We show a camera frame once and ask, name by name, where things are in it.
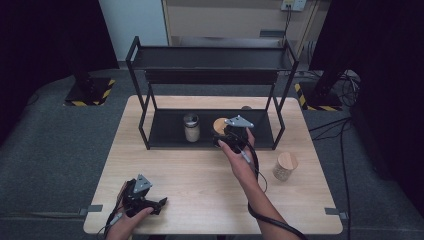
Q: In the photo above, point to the wooden lid jar pale contents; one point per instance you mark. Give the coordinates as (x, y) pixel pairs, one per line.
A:
(285, 166)

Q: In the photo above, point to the person's left hand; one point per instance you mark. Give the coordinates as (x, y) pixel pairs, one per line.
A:
(128, 223)

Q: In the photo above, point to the grey tape strip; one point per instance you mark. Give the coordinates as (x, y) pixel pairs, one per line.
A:
(90, 209)
(336, 212)

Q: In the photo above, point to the dark curtain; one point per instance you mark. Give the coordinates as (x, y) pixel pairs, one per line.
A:
(390, 83)
(40, 50)

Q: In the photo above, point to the white wall socket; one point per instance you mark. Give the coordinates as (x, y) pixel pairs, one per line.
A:
(294, 4)

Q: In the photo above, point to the black metal two-tier shelf rack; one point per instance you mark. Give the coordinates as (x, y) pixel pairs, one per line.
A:
(210, 83)

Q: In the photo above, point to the beige cabinet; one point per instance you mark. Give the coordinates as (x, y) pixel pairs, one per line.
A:
(226, 20)

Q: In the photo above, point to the wooden lid jar dark contents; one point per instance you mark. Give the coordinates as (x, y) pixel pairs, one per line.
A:
(220, 126)

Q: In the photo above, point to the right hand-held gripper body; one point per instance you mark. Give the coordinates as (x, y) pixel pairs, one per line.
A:
(236, 136)

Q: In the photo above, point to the person's right hand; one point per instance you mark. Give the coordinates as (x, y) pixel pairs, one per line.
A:
(238, 165)

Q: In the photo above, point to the black stand with striped base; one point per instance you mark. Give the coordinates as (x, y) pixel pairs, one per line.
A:
(88, 91)
(321, 96)

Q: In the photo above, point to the glass jar with metal lid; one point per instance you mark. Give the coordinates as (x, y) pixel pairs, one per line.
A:
(192, 128)

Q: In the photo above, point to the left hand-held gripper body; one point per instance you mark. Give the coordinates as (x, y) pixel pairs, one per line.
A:
(135, 198)

